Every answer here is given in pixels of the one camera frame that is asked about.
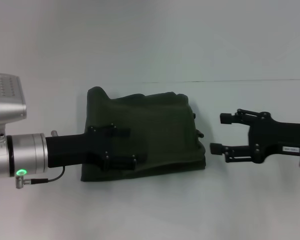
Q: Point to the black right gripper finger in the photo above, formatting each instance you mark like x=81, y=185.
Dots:
x=235, y=118
x=230, y=152

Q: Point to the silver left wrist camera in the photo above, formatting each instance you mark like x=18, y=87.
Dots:
x=7, y=100

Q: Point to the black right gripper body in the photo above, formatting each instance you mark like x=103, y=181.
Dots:
x=280, y=135

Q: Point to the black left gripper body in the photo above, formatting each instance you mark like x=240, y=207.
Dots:
x=77, y=147

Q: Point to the dark green t-shirt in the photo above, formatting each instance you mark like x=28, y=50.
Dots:
x=160, y=130

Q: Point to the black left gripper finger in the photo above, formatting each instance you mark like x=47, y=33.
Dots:
x=120, y=132
x=125, y=162

